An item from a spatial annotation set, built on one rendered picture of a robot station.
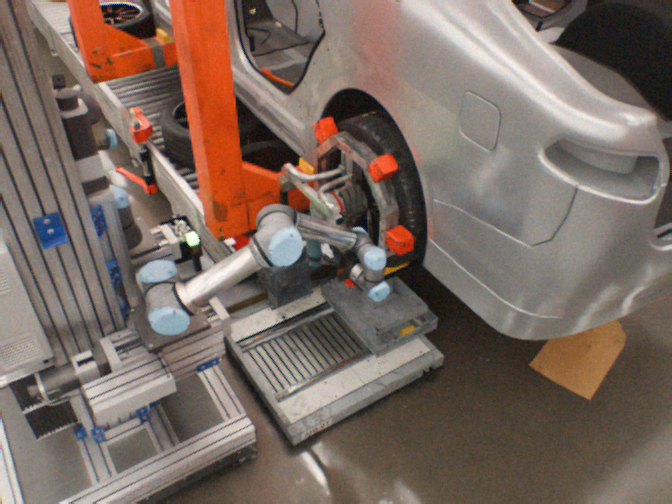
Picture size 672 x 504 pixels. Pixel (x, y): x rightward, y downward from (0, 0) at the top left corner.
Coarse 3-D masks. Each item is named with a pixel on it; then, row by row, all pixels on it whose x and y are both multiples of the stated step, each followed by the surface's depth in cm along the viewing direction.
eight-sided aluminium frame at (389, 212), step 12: (324, 144) 266; (336, 144) 257; (348, 144) 252; (360, 144) 252; (324, 156) 277; (360, 156) 245; (372, 156) 245; (324, 168) 284; (324, 180) 288; (372, 180) 243; (384, 192) 247; (384, 204) 243; (396, 204) 245; (384, 216) 244; (396, 216) 247; (384, 228) 248; (384, 240) 252
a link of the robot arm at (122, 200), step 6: (114, 186) 243; (114, 192) 240; (120, 192) 240; (126, 192) 242; (120, 198) 238; (126, 198) 241; (120, 204) 238; (126, 204) 241; (120, 210) 239; (126, 210) 242; (120, 216) 241; (126, 216) 243; (132, 216) 247; (126, 222) 244
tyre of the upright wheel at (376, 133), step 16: (368, 112) 266; (384, 112) 261; (352, 128) 259; (368, 128) 250; (384, 128) 250; (368, 144) 252; (384, 144) 245; (400, 144) 246; (400, 160) 243; (400, 176) 242; (416, 176) 244; (400, 192) 245; (416, 192) 244; (400, 208) 249; (416, 208) 245; (416, 224) 248; (416, 240) 253; (400, 256) 262; (416, 256) 265
